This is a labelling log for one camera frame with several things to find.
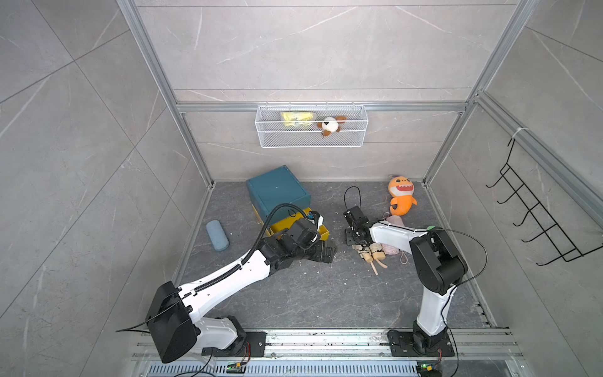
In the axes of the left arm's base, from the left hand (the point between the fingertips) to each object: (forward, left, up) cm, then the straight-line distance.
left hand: (328, 243), depth 75 cm
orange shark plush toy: (+34, -38, -13) cm, 53 cm away
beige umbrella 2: (+5, -22, -18) cm, 28 cm away
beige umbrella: (+3, -16, -16) cm, 23 cm away
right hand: (+13, -14, -19) cm, 27 cm away
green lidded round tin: (+15, -46, -16) cm, 51 cm away
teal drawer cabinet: (+24, +17, +2) cm, 30 cm away
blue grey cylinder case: (+15, +45, -17) cm, 51 cm away
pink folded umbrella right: (+19, -32, -16) cm, 41 cm away
